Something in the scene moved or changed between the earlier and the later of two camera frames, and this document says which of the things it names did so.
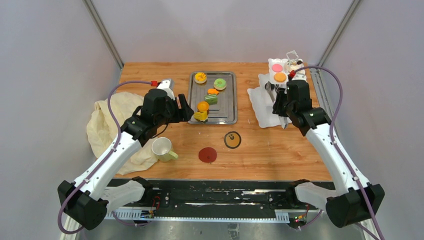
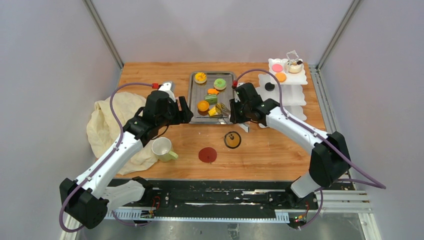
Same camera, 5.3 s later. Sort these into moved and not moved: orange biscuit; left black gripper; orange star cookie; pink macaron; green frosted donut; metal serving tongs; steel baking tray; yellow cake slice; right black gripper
Moved: metal serving tongs; right black gripper; yellow cake slice
Not moved: green frosted donut; left black gripper; orange star cookie; orange biscuit; pink macaron; steel baking tray
